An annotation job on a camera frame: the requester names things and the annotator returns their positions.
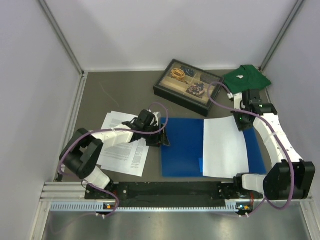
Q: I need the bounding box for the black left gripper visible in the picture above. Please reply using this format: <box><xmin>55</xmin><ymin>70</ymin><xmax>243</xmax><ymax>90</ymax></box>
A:
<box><xmin>142</xmin><ymin>123</ymin><xmax>170</xmax><ymax>147</ymax></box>

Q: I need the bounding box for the blue plastic folder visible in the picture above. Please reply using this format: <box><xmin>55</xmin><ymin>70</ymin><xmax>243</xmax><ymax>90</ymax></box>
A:
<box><xmin>160</xmin><ymin>117</ymin><xmax>267</xmax><ymax>178</ymax></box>

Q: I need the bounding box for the white printed paper stack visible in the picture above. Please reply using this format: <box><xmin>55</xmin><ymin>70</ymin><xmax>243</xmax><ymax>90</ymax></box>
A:
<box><xmin>97</xmin><ymin>111</ymin><xmax>149</xmax><ymax>177</ymax></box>

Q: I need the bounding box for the white paper sheet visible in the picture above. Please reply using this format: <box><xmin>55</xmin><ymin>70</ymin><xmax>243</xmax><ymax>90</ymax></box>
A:
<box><xmin>202</xmin><ymin>116</ymin><xmax>249</xmax><ymax>179</ymax></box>

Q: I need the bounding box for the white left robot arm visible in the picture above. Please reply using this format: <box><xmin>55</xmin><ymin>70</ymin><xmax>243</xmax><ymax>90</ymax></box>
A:
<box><xmin>59</xmin><ymin>109</ymin><xmax>171</xmax><ymax>199</ymax></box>

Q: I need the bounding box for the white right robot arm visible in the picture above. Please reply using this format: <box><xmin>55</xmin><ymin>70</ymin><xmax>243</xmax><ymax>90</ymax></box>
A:
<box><xmin>228</xmin><ymin>89</ymin><xmax>316</xmax><ymax>201</ymax></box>

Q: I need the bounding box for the green folded t-shirt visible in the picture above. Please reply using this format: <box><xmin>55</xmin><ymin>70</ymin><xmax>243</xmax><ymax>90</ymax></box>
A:
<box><xmin>223</xmin><ymin>65</ymin><xmax>272</xmax><ymax>94</ymax></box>

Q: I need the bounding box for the black compartment display box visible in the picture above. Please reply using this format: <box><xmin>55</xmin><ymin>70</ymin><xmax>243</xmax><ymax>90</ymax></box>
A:
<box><xmin>153</xmin><ymin>59</ymin><xmax>224</xmax><ymax>117</ymax></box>

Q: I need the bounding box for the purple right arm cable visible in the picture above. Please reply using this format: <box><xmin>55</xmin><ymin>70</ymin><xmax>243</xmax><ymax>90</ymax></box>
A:
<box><xmin>207</xmin><ymin>81</ymin><xmax>295</xmax><ymax>218</ymax></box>

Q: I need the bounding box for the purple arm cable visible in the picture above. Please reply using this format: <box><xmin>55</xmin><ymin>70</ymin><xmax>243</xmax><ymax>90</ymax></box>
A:
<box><xmin>57</xmin><ymin>102</ymin><xmax>170</xmax><ymax>218</ymax></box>
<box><xmin>207</xmin><ymin>81</ymin><xmax>295</xmax><ymax>218</ymax></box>

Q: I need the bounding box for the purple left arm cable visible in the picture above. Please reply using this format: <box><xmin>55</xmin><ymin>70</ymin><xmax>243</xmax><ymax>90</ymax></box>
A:
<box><xmin>57</xmin><ymin>102</ymin><xmax>170</xmax><ymax>218</ymax></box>

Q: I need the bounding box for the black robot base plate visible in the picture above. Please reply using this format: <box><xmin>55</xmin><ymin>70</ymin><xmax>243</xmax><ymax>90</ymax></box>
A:
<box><xmin>84</xmin><ymin>180</ymin><xmax>263</xmax><ymax>204</ymax></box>

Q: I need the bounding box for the grey slotted cable duct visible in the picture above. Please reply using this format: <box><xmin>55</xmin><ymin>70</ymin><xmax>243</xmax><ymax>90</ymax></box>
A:
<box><xmin>50</xmin><ymin>201</ymin><xmax>251</xmax><ymax>213</ymax></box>

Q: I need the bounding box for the aluminium frame rail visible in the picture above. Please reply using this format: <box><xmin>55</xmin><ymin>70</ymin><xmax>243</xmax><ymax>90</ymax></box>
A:
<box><xmin>40</xmin><ymin>182</ymin><xmax>86</xmax><ymax>202</ymax></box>

